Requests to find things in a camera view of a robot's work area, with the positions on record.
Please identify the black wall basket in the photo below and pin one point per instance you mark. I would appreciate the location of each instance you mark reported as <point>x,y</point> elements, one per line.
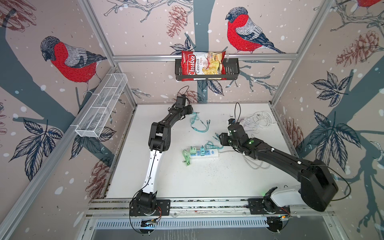
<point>231,67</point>

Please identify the green charger adapter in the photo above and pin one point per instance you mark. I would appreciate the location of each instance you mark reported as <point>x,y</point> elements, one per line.
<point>193,151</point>

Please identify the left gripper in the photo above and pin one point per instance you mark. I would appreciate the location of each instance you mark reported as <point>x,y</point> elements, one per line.
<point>190,109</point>

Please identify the teal charger adapter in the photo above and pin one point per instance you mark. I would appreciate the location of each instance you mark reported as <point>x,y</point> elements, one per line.
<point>202,151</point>

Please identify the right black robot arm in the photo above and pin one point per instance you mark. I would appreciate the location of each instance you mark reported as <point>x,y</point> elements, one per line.
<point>318,186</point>

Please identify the red cassava chips bag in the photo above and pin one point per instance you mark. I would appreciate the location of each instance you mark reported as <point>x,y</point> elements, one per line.
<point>201,63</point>

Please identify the white blue power strip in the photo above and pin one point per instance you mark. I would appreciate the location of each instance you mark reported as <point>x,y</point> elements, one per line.
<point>210,153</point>

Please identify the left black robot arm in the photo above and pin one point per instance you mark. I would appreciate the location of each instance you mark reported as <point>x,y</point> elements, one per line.
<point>144,202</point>

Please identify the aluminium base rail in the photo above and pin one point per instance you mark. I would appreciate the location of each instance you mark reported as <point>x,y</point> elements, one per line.
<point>180,214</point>

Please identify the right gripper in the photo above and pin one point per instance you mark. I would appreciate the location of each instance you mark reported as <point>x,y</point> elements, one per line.
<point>223,137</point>

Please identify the white wire wall basket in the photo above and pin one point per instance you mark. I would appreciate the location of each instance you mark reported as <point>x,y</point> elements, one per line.
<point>98,114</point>

